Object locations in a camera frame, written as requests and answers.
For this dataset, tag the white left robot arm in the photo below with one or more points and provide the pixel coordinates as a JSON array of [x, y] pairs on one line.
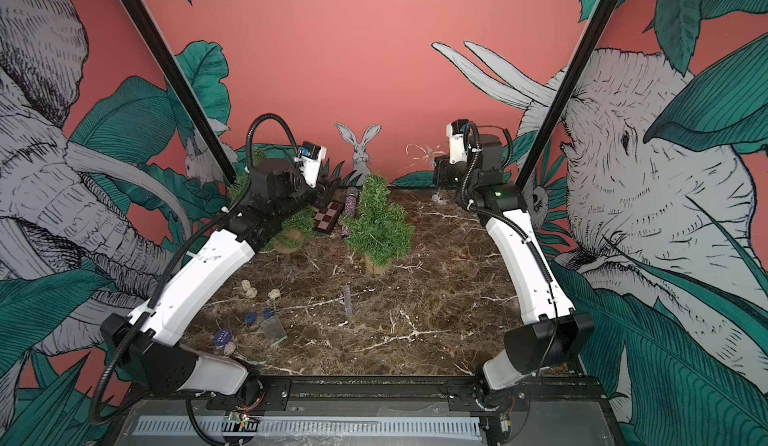
[[145, 343]]

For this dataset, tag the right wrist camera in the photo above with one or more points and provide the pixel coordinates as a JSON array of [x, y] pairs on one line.
[[455, 134]]

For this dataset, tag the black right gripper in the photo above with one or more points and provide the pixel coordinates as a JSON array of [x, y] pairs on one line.
[[444, 168]]

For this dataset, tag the black right corner post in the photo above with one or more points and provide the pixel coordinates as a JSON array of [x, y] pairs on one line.
[[591, 36]]

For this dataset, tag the white ventilation grille strip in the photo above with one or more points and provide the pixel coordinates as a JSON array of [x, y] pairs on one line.
[[440, 427]]

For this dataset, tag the small green christmas tree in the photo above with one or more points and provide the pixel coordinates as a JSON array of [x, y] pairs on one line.
[[380, 231]]

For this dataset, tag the black left corner post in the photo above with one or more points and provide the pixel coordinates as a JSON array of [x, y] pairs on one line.
[[158, 47]]

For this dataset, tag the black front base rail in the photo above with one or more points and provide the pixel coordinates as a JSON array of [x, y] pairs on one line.
[[460, 393]]

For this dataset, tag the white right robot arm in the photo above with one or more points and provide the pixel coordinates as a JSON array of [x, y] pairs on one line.
[[553, 332]]

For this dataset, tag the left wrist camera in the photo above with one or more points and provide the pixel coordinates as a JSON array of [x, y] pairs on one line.
[[309, 161]]

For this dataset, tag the large green christmas tree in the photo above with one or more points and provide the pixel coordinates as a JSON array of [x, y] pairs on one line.
[[296, 229]]

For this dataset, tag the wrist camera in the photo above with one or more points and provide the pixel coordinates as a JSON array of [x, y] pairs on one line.
[[455, 134], [309, 161]]

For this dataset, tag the purple round cap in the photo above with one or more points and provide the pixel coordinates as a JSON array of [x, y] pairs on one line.
[[222, 338]]

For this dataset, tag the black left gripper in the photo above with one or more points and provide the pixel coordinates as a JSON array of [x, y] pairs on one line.
[[325, 195]]

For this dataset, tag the purple glitter microphone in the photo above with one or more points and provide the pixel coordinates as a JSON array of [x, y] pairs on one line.
[[350, 210]]

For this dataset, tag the black corner post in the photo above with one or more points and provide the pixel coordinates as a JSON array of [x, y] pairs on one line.
[[591, 36], [158, 47]]

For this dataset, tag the brown checkered chess board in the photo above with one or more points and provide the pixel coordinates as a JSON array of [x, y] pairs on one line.
[[325, 220]]

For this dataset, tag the clear plastic tube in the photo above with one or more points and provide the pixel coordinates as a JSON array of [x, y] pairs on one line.
[[347, 299]]

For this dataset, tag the clear plastic battery box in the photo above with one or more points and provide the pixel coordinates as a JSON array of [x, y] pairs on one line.
[[273, 330]]

